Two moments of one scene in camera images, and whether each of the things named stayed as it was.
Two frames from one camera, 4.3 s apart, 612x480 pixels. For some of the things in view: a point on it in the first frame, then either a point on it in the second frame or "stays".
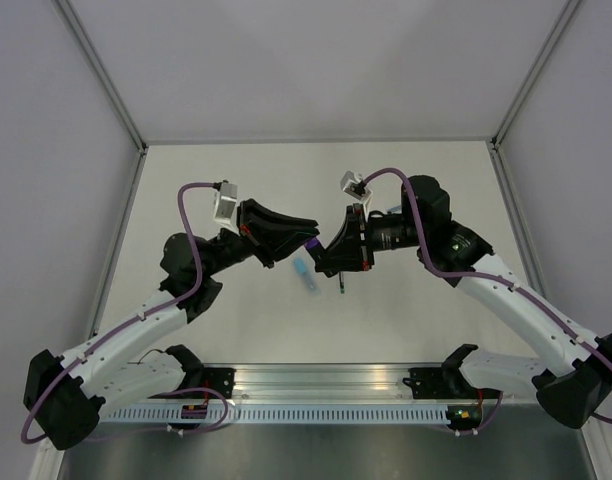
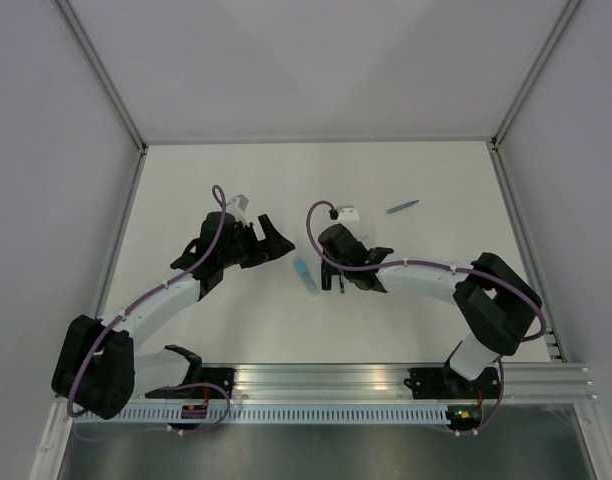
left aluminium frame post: (84, 42) stays
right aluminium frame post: (564, 15) stays
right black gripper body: (367, 258) -> (326, 266)
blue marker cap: (300, 265) stays
